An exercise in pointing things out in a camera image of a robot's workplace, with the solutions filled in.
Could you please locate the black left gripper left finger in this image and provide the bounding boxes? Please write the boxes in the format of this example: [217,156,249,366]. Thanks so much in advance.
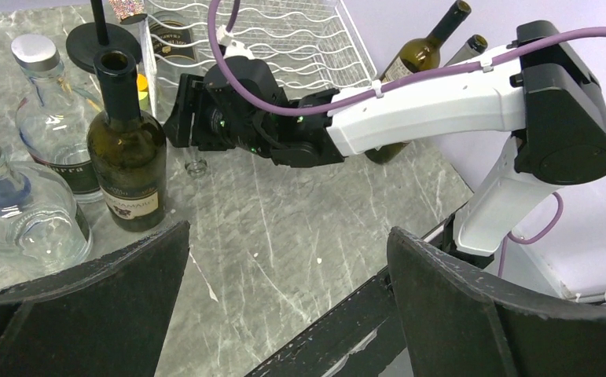
[0,221,189,376]

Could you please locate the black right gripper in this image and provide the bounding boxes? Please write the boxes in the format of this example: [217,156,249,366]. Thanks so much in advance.
[163,73,212,151]

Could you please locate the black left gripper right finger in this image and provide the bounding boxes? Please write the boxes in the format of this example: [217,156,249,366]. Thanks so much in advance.
[387,228,606,376]

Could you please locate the clear glass wine bottle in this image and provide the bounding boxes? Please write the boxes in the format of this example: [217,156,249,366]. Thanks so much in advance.
[149,10,210,181]

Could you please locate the dark green wine bottle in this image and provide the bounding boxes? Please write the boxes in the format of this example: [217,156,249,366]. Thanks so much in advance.
[86,49,167,232]

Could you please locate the green wine bottle brown label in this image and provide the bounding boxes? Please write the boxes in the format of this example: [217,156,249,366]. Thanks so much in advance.
[364,0,473,166]

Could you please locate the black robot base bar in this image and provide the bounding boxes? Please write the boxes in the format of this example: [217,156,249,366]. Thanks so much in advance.
[245,207,470,377]

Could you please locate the clear round glass bottle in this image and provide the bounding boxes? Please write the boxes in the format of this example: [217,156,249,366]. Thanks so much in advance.
[0,146,93,278]

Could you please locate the clear bottle dark label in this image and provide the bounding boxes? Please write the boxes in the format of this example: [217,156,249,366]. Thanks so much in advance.
[10,34,103,203]

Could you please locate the green wine bottle rear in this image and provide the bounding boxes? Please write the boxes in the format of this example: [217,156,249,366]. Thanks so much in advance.
[445,34,488,67]

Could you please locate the yellow green toy blocks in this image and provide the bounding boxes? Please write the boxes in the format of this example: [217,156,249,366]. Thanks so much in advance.
[137,73,150,111]

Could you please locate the glitter microphone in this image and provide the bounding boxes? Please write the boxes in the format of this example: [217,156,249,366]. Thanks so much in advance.
[108,0,147,25]

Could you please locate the black microphone stand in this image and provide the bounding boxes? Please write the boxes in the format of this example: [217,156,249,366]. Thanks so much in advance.
[65,0,142,74]

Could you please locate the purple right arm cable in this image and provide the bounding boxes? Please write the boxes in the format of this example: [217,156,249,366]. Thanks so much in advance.
[207,0,606,280]

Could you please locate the white wire wine rack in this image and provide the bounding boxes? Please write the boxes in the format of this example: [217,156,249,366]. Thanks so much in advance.
[140,1,376,120]

